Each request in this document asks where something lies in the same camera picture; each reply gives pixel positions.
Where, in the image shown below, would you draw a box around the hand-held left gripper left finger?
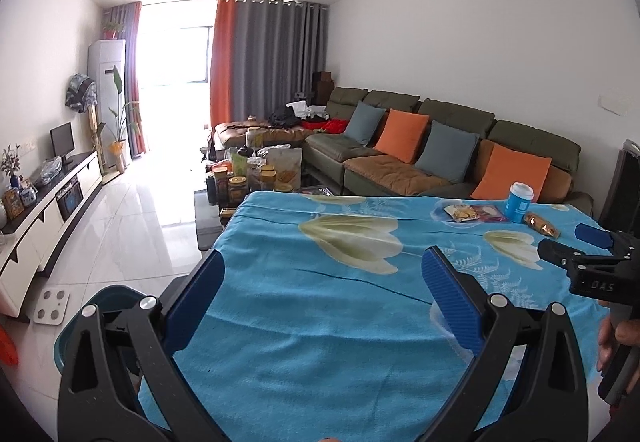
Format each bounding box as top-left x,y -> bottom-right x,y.
57,249 -> 227,442

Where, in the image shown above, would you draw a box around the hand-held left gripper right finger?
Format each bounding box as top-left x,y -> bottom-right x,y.
421,246 -> 591,442

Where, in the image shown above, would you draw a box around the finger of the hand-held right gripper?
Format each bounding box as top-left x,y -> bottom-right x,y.
574,222 -> 640,258
537,239 -> 587,271

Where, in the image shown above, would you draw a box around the blue plastic bin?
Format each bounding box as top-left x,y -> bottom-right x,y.
52,285 -> 151,373

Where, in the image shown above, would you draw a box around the person's right hand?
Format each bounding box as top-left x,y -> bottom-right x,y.
596,307 -> 640,374

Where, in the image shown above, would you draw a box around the gold snack packet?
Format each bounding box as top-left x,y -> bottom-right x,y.
523,212 -> 561,238

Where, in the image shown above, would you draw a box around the grey framed black panel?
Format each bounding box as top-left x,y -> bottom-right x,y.
597,139 -> 640,233

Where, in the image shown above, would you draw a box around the blue cup with white lid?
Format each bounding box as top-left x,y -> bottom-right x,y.
504,182 -> 535,223

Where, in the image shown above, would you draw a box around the pink packet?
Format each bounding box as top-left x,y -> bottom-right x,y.
470,203 -> 508,223

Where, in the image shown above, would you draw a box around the clear cookie packet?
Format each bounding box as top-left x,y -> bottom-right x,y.
443,203 -> 478,222

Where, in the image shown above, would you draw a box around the orange pillow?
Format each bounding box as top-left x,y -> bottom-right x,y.
471,143 -> 552,201
375,109 -> 430,164

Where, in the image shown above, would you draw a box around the blue floral blanket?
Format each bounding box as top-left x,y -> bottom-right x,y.
137,191 -> 613,442

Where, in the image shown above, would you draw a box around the group of jars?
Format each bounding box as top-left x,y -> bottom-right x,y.
210,149 -> 301,208

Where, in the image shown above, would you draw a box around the grey blue pillow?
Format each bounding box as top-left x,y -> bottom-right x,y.
345,101 -> 387,146
415,121 -> 479,184

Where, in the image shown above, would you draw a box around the white bathroom scale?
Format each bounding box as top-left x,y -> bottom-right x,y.
34,289 -> 70,324

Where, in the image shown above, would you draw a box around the beige printed bag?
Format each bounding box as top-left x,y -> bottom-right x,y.
270,147 -> 303,193

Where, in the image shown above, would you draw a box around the tall plant in yellow pot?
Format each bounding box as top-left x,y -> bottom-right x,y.
97,67 -> 143,173

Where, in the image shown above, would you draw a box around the brown leather ottoman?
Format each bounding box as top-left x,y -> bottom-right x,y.
214,119 -> 321,148

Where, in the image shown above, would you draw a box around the green brown sofa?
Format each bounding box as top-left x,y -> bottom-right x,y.
302,86 -> 593,218

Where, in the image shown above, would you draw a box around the white black TV cabinet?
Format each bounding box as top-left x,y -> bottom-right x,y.
0,151 -> 103,323

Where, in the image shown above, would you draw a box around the black clothes pile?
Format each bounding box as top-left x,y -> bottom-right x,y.
270,107 -> 303,128

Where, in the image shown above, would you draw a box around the red cloth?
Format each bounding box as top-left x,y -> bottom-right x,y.
302,118 -> 350,135

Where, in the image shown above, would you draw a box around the framed picture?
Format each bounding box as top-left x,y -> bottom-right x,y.
2,187 -> 23,220

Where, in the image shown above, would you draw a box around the black monitor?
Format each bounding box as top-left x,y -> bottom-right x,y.
50,122 -> 76,168

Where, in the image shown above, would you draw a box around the white clothes pile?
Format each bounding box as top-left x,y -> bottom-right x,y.
287,101 -> 328,119

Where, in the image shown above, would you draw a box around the vase with flowers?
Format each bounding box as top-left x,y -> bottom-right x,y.
0,145 -> 23,188

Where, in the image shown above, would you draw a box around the bright balcony window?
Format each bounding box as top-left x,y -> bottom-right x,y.
137,0 -> 216,158

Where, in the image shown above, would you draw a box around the white floor air conditioner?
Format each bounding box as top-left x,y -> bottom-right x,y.
88,40 -> 127,173

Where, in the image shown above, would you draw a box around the narrow grey red curtain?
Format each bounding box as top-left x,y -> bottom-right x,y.
107,1 -> 148,158

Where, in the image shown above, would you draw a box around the covered standing fan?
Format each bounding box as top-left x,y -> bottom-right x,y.
66,73 -> 101,173

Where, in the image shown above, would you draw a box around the stacked brown wooden boxes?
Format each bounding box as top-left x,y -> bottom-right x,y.
312,71 -> 335,106

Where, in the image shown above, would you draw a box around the wide grey orange curtain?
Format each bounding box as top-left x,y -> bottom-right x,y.
209,0 -> 330,133

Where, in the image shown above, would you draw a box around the white wall plate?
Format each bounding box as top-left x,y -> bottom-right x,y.
600,92 -> 632,115

